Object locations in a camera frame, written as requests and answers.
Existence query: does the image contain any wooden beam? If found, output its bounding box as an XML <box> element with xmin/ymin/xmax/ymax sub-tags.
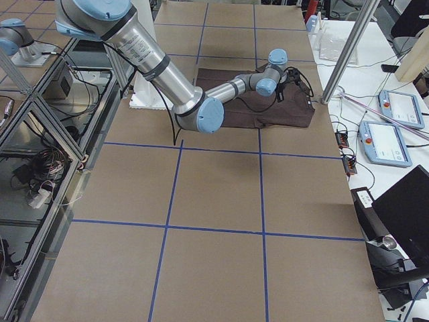
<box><xmin>395</xmin><ymin>27</ymin><xmax>429</xmax><ymax>83</ymax></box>

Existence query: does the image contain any teach pendant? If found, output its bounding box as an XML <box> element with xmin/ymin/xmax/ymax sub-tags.
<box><xmin>378</xmin><ymin>90</ymin><xmax>425</xmax><ymax>129</ymax></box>
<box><xmin>359</xmin><ymin>121</ymin><xmax>412</xmax><ymax>168</ymax></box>

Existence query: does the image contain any red cylinder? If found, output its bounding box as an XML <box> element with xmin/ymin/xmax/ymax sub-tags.
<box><xmin>304</xmin><ymin>0</ymin><xmax>319</xmax><ymax>22</ymax></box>

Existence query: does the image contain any aluminium frame post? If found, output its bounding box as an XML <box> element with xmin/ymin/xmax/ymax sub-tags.
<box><xmin>321</xmin><ymin>0</ymin><xmax>380</xmax><ymax>105</ymax></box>

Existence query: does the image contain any brown t-shirt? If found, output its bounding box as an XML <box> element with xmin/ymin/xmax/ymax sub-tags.
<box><xmin>195</xmin><ymin>62</ymin><xmax>316</xmax><ymax>129</ymax></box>

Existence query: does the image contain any far teach pendant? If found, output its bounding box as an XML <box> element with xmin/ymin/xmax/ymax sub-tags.
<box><xmin>378</xmin><ymin>90</ymin><xmax>425</xmax><ymax>129</ymax></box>

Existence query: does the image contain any near teach pendant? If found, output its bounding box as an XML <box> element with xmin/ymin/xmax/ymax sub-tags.
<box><xmin>359</xmin><ymin>121</ymin><xmax>412</xmax><ymax>168</ymax></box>

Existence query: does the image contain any clear plastic sheet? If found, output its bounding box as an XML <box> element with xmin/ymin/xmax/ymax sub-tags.
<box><xmin>316</xmin><ymin>32</ymin><xmax>347</xmax><ymax>62</ymax></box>

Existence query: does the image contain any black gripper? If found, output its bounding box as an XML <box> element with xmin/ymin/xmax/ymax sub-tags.
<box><xmin>276</xmin><ymin>68</ymin><xmax>300</xmax><ymax>103</ymax></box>

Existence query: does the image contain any pink reach stick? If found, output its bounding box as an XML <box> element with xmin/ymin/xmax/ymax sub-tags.
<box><xmin>338</xmin><ymin>90</ymin><xmax>428</xmax><ymax>140</ymax></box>

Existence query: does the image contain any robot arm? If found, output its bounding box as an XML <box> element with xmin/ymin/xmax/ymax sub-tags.
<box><xmin>1</xmin><ymin>18</ymin><xmax>34</xmax><ymax>56</ymax></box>
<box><xmin>56</xmin><ymin>1</ymin><xmax>288</xmax><ymax>133</ymax></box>

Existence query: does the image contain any black monitor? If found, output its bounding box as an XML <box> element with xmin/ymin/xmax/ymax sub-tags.
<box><xmin>373</xmin><ymin>165</ymin><xmax>428</xmax><ymax>267</ymax></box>

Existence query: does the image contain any orange black circuit board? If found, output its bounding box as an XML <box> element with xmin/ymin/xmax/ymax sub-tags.
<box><xmin>335</xmin><ymin>131</ymin><xmax>349</xmax><ymax>148</ymax></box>

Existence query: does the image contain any white camera mast base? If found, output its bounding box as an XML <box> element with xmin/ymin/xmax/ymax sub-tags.
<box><xmin>129</xmin><ymin>0</ymin><xmax>166</xmax><ymax>110</ymax></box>

